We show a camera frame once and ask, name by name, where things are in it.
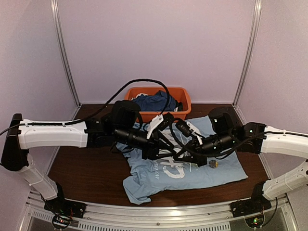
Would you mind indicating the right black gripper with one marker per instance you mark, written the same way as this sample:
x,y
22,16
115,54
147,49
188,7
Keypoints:
x,y
200,160

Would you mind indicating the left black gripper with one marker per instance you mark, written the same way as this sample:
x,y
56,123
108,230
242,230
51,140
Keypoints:
x,y
152,147

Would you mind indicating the painted round brooch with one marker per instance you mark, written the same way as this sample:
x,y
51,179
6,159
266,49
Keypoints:
x,y
213,163

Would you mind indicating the light blue printed t-shirt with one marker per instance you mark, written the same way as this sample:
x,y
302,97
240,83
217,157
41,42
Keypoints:
x,y
148,177

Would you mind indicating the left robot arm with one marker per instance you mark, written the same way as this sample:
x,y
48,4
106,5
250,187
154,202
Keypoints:
x,y
117,126

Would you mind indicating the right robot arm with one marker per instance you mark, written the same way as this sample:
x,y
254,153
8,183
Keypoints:
x,y
257,138

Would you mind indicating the dark blue garment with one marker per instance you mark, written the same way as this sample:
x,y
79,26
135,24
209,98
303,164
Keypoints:
x,y
155,103

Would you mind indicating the orange plastic basin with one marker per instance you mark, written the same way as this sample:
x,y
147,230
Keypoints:
x,y
178,93

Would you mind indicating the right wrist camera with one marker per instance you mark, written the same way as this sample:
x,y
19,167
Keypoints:
x,y
188,129

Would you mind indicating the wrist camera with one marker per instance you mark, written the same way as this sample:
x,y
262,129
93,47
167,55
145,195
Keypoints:
x,y
159,122
188,129

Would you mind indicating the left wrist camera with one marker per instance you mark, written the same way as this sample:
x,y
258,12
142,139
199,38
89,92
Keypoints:
x,y
159,122

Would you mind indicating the aluminium front rail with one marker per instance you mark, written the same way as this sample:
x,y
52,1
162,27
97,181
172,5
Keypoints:
x,y
211,217

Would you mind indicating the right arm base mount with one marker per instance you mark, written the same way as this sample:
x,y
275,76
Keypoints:
x,y
249,206

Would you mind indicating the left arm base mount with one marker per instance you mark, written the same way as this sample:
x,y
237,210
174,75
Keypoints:
x,y
65,207

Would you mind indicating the right aluminium corner post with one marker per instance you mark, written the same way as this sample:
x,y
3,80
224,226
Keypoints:
x,y
249,52

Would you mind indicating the aluminium corner post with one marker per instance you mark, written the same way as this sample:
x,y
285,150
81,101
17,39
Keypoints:
x,y
249,52
63,53

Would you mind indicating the left aluminium corner post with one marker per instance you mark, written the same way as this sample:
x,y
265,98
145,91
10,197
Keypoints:
x,y
63,53

